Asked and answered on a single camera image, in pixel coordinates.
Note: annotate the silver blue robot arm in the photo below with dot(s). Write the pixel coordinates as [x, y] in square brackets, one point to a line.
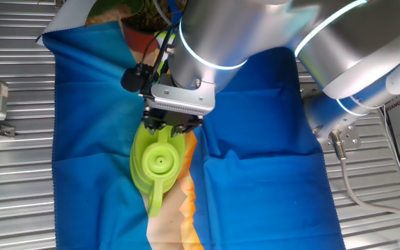
[325, 41]

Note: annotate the black foam ball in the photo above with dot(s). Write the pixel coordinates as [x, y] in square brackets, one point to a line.
[130, 80]

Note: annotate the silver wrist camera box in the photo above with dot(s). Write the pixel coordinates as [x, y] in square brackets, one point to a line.
[182, 100]

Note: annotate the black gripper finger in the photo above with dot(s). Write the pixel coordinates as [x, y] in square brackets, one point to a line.
[182, 130]
[150, 125]

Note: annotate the blue printed cloth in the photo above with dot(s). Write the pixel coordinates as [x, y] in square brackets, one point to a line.
[255, 191]

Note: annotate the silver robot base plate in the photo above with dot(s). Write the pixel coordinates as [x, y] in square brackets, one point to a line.
[352, 137]

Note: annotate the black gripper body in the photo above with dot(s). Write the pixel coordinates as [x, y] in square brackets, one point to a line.
[172, 118]

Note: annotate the potted anthurium plant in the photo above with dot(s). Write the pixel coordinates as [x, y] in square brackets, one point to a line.
[137, 41]

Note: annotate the green plastic watering can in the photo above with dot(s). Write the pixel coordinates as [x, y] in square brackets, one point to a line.
[158, 163]

